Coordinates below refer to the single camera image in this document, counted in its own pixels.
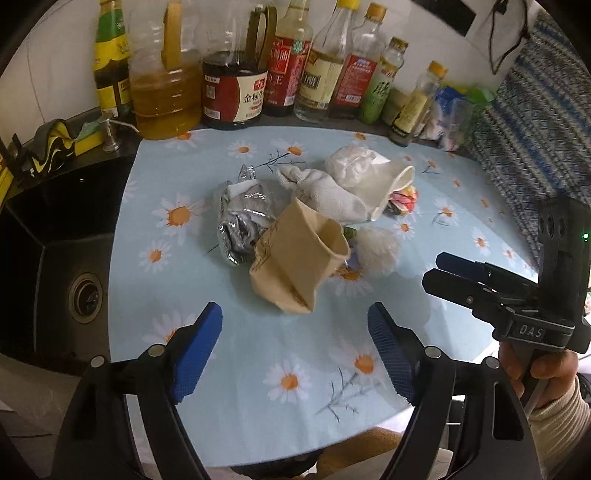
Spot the white paper cup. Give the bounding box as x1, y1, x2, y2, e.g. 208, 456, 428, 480
339, 161, 416, 222

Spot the clear bottle with cream label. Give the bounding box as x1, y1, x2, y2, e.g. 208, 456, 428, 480
294, 0, 361, 123

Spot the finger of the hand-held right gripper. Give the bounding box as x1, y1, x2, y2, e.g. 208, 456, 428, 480
436, 251, 542, 296
421, 269, 539, 326

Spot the white fluffy ball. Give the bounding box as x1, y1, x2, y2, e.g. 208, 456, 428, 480
353, 227, 402, 277

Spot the white terry cloth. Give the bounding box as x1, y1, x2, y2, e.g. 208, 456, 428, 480
276, 165, 370, 224

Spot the orange and yellow wrapper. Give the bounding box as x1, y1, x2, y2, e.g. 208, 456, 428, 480
385, 185, 419, 215

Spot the black wall cable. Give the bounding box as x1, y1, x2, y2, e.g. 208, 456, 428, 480
487, 0, 532, 75

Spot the metal soap dispenser pump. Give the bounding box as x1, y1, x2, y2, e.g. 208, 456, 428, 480
98, 111, 139, 153

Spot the green and yellow sponge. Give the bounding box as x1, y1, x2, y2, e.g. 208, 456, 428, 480
74, 121, 109, 155

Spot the green plastic bag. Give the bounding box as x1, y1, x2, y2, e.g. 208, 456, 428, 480
466, 88, 497, 112

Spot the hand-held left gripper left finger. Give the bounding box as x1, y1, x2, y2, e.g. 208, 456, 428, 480
53, 301, 223, 480

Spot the silver foil wrapper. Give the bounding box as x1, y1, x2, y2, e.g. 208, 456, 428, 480
216, 164, 282, 268

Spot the clear bottle with red label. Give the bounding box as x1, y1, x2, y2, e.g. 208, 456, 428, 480
329, 4, 387, 121

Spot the dark bottle with red label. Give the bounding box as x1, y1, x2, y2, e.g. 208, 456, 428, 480
265, 0, 315, 117

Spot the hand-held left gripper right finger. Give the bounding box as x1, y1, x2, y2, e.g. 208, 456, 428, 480
367, 302, 541, 480

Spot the crushed brown paper cup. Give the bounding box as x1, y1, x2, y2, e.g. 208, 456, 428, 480
249, 198, 352, 315

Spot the white tissue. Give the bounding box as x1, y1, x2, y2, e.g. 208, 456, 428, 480
324, 144, 393, 188

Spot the soy sauce jug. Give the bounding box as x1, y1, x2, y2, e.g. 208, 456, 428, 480
199, 7, 271, 131

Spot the yellow and black cloth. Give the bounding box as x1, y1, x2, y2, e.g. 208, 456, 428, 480
28, 119, 77, 178

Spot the dark bottle with green label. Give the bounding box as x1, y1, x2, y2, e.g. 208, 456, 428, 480
93, 0, 134, 121

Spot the blue and white plastic bag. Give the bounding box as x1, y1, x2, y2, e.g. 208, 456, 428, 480
422, 83, 476, 151

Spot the blue knitted cloth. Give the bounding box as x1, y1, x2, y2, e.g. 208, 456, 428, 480
466, 14, 591, 278

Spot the person's right forearm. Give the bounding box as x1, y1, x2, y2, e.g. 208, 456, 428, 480
526, 374, 591, 480

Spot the large cooking oil jug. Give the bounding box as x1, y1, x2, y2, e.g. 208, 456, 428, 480
128, 0, 204, 140

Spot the daisy print tablecloth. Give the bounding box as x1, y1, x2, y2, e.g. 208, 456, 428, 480
108, 127, 546, 467

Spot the black kitchen sink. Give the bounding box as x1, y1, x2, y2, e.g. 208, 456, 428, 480
0, 152, 139, 374

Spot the slim bottle with cream label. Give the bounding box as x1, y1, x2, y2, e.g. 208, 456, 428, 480
388, 61, 448, 147

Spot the person's right hand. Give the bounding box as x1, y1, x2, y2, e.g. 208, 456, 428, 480
499, 342, 581, 408

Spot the black wall fixture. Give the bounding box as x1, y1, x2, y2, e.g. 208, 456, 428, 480
411, 0, 476, 35

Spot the metal sink drain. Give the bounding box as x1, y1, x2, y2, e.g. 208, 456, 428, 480
68, 272, 103, 321

